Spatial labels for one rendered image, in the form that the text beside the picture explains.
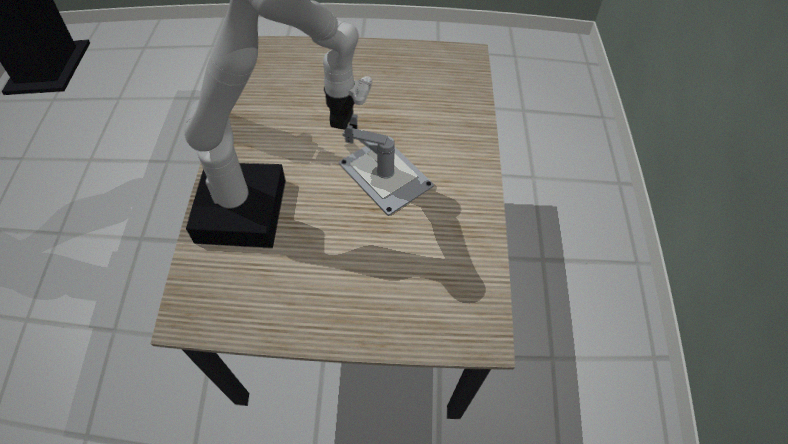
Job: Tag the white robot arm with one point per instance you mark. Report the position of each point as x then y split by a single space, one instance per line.
228 70

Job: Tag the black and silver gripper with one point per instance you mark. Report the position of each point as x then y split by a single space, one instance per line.
340 97

